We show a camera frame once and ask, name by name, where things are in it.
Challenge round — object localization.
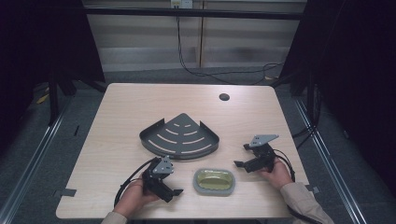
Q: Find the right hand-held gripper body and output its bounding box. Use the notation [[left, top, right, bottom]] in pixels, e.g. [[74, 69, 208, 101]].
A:
[[245, 133, 280, 174]]

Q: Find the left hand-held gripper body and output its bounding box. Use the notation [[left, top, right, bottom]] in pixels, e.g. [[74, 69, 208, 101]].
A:
[[142, 155, 175, 196]]

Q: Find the grey soap dish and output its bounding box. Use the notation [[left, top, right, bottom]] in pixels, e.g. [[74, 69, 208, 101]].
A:
[[192, 167, 237, 198]]

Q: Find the yellow-green soap bar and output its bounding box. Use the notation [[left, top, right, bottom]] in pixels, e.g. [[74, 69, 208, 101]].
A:
[[198, 170, 233, 191]]

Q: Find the black metal corner shelf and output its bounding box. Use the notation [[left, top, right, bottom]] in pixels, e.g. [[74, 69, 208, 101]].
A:
[[138, 112, 220, 161]]

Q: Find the person's right hand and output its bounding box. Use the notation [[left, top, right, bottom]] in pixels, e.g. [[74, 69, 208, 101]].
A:
[[258, 158, 295, 190]]

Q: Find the person's left hand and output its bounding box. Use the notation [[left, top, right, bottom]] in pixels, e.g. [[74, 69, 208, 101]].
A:
[[113, 178, 161, 219]]

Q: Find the black metal stand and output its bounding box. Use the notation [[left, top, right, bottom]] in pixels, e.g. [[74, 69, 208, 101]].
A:
[[306, 73, 322, 129], [47, 72, 61, 127]]

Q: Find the dark curtain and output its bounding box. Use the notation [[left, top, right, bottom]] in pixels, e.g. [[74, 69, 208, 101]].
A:
[[0, 0, 106, 157], [278, 0, 396, 200]]

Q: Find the yellow tape piece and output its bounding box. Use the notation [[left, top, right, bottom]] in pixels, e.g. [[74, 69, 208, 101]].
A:
[[35, 92, 50, 105]]

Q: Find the metal floor rail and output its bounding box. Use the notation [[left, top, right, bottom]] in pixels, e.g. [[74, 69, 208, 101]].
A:
[[0, 92, 74, 224], [292, 97, 372, 224]]

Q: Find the black wall cable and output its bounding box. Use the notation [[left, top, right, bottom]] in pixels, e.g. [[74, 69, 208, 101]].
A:
[[175, 15, 285, 86]]

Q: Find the black horizontal frame bar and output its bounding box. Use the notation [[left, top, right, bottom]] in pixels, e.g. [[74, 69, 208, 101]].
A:
[[83, 7, 305, 21]]

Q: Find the white wall socket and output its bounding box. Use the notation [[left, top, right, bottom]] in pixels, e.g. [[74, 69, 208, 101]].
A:
[[170, 0, 194, 10]]

